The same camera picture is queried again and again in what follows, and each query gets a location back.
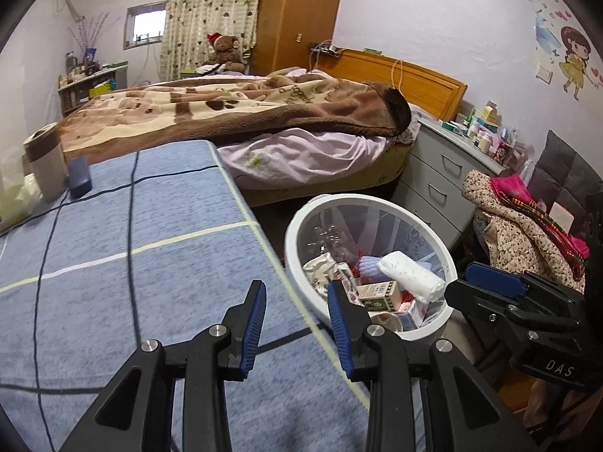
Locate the red milk carton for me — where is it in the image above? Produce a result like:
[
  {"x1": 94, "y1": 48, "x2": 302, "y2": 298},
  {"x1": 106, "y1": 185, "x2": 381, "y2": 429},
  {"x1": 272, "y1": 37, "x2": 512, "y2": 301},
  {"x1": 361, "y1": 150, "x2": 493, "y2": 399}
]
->
[{"x1": 398, "y1": 292, "x2": 429, "y2": 330}]

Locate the small window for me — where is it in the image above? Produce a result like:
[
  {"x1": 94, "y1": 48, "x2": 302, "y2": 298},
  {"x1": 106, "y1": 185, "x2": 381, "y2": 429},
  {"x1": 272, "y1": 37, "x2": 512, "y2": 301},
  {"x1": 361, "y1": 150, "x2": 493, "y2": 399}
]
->
[{"x1": 123, "y1": 2, "x2": 168, "y2": 50}]

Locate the lace trimmed pillow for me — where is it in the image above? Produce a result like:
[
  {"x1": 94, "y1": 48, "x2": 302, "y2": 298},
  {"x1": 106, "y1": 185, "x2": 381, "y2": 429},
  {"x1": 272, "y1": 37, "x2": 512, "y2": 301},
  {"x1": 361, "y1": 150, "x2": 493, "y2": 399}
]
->
[{"x1": 393, "y1": 104, "x2": 420, "y2": 144}]

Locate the brown printed blanket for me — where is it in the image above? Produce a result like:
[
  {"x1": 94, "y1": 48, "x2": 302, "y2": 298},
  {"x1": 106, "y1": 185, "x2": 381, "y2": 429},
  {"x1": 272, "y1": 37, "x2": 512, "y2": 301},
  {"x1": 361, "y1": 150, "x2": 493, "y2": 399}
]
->
[{"x1": 57, "y1": 67, "x2": 410, "y2": 151}]

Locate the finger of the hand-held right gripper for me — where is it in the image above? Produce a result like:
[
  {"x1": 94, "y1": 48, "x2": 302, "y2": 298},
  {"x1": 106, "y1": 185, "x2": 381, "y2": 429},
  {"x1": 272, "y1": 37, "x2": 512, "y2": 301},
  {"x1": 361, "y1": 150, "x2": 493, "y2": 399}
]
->
[
  {"x1": 465, "y1": 263, "x2": 585, "y2": 312},
  {"x1": 445, "y1": 280, "x2": 533, "y2": 340}
]

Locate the beige cup with brown band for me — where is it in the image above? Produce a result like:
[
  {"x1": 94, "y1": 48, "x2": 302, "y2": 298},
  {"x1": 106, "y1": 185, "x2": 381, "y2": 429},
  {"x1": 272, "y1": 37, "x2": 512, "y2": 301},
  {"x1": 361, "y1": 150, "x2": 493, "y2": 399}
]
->
[{"x1": 23, "y1": 123, "x2": 69, "y2": 202}]

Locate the pink plaid cloth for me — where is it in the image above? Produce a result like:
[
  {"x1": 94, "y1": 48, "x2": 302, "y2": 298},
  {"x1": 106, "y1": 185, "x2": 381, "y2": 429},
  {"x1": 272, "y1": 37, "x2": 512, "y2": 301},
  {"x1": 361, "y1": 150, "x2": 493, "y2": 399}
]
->
[{"x1": 490, "y1": 174, "x2": 589, "y2": 260}]

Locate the floral quilted jacket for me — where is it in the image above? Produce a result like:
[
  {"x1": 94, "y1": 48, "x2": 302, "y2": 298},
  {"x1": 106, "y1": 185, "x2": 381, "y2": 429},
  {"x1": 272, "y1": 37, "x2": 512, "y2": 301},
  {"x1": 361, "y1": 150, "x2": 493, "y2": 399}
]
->
[{"x1": 462, "y1": 169, "x2": 587, "y2": 293}]

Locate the grey drawer cabinet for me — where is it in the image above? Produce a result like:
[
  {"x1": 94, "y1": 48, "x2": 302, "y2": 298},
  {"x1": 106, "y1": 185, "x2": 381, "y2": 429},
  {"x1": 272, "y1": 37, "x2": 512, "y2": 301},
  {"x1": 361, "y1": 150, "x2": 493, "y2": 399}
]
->
[{"x1": 393, "y1": 118, "x2": 516, "y2": 250}]

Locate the pale pink quilt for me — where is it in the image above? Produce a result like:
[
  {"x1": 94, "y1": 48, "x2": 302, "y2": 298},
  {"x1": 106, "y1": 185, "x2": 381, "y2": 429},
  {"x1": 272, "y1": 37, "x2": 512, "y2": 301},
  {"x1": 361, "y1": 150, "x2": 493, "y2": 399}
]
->
[{"x1": 219, "y1": 127, "x2": 413, "y2": 189}]

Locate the white paper roll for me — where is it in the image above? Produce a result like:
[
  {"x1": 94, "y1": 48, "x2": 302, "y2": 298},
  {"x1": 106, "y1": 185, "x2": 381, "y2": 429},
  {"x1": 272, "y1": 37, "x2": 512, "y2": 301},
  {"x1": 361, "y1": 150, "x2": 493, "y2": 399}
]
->
[{"x1": 377, "y1": 250, "x2": 446, "y2": 304}]

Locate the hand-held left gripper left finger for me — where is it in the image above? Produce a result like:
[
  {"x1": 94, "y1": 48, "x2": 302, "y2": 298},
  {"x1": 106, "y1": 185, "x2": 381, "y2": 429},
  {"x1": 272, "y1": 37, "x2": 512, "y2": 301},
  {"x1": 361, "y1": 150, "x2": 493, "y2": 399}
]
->
[{"x1": 68, "y1": 279, "x2": 268, "y2": 452}]

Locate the white wall pipe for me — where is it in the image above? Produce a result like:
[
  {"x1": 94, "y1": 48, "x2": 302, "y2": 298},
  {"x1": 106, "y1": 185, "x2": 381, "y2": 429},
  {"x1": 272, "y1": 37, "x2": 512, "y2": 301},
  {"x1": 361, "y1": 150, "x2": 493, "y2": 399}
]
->
[{"x1": 57, "y1": 0, "x2": 86, "y2": 24}]

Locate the dark grey chair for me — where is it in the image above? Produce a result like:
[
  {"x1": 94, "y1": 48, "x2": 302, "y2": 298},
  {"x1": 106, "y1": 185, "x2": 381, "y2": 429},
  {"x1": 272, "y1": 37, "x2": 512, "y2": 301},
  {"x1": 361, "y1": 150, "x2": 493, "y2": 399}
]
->
[{"x1": 530, "y1": 129, "x2": 603, "y2": 246}]

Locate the blue checked table cloth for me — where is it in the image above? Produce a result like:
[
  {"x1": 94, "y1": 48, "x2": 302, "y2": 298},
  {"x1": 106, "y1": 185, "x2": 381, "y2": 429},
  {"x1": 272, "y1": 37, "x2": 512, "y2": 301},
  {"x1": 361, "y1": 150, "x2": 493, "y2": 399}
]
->
[{"x1": 0, "y1": 139, "x2": 373, "y2": 452}]

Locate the translucent bin liner bag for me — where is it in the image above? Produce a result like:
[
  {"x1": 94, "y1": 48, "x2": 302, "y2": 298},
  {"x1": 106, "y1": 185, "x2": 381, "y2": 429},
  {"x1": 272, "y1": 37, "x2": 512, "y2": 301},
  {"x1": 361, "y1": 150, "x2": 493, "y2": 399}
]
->
[{"x1": 294, "y1": 202, "x2": 448, "y2": 302}]

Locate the blue towel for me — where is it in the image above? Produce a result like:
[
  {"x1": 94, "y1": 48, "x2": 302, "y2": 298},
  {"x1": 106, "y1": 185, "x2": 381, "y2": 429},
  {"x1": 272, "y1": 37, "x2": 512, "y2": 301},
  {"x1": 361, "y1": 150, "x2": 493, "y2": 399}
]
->
[{"x1": 357, "y1": 255, "x2": 383, "y2": 279}]

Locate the wooden bed headboard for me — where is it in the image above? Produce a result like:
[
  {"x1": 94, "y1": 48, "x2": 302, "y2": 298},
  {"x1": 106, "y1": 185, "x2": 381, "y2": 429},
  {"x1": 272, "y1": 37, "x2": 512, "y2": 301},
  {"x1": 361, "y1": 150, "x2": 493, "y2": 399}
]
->
[{"x1": 308, "y1": 47, "x2": 468, "y2": 123}]

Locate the clear bottle with red label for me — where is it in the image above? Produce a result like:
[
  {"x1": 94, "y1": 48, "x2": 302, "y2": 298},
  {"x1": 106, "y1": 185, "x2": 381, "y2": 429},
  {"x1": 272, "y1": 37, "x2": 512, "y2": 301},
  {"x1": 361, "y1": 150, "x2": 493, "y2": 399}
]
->
[{"x1": 306, "y1": 219, "x2": 366, "y2": 264}]

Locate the teddy bear with red hat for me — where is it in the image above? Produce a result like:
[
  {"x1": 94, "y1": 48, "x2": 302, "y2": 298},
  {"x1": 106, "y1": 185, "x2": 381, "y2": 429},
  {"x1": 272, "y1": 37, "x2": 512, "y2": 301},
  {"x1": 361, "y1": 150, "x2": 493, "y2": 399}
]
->
[{"x1": 205, "y1": 32, "x2": 248, "y2": 73}]

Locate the grey shelf unit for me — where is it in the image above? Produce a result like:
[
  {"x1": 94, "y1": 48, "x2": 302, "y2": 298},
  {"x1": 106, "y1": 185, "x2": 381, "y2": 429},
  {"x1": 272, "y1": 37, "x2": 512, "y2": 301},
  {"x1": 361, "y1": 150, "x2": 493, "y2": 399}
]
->
[{"x1": 57, "y1": 61, "x2": 129, "y2": 118}]

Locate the vase with dry branches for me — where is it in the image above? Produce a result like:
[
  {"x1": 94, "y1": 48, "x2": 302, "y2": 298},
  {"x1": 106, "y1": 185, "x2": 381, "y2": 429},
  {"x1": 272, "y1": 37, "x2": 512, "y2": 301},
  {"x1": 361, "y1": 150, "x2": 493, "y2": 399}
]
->
[{"x1": 68, "y1": 12, "x2": 109, "y2": 64}]

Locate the cartoon girl wall decal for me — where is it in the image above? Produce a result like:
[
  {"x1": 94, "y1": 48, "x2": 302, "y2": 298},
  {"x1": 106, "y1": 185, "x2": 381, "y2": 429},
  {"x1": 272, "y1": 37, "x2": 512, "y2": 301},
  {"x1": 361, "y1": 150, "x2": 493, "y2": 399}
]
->
[{"x1": 558, "y1": 26, "x2": 595, "y2": 101}]

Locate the row of bottles and boxes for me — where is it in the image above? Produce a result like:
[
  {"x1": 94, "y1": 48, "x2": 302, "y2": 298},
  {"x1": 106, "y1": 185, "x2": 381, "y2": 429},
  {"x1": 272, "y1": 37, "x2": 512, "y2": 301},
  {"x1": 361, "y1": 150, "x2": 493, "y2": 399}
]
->
[{"x1": 440, "y1": 101, "x2": 533, "y2": 168}]

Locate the wooden wardrobe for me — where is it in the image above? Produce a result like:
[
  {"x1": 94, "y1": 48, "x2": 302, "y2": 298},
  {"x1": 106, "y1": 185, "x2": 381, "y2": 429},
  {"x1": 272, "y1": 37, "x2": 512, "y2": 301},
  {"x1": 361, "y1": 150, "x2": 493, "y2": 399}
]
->
[{"x1": 257, "y1": 0, "x2": 349, "y2": 76}]

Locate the patterned curtain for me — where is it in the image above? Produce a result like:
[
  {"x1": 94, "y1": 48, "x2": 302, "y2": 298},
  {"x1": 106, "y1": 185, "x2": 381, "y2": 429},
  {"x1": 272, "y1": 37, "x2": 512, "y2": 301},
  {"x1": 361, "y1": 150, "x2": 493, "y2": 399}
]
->
[{"x1": 160, "y1": 0, "x2": 265, "y2": 81}]

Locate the dark blue glasses case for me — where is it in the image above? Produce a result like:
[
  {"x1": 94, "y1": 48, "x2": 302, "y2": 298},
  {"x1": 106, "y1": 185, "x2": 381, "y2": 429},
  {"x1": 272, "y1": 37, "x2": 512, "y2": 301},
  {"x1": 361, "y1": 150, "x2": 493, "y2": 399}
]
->
[{"x1": 68, "y1": 157, "x2": 91, "y2": 199}]

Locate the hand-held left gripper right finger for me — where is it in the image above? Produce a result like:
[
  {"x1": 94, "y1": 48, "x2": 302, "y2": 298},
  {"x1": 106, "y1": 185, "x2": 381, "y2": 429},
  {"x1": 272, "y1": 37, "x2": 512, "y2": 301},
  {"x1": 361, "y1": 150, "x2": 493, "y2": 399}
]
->
[{"x1": 327, "y1": 279, "x2": 540, "y2": 452}]

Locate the pale yellow tissue box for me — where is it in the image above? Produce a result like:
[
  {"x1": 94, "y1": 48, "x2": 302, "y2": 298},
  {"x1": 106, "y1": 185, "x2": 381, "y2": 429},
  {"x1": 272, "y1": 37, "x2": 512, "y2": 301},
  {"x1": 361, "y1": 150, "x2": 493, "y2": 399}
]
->
[{"x1": 0, "y1": 146, "x2": 41, "y2": 231}]

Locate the white round waste bin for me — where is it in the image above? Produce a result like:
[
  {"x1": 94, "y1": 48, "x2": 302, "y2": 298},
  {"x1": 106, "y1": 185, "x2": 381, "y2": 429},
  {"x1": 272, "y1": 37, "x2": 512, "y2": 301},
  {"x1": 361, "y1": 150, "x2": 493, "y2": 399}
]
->
[{"x1": 284, "y1": 195, "x2": 458, "y2": 344}]

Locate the paper carton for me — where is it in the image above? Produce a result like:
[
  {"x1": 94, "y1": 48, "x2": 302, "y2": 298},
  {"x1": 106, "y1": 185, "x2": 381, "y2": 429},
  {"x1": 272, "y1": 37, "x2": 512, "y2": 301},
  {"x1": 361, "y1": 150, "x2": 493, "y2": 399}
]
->
[{"x1": 301, "y1": 252, "x2": 352, "y2": 299}]

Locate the beige box with dark print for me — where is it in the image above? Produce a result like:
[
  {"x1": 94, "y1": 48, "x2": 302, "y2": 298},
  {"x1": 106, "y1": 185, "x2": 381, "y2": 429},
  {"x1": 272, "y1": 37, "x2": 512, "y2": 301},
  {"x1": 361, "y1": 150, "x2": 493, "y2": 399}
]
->
[{"x1": 355, "y1": 280, "x2": 403, "y2": 312}]

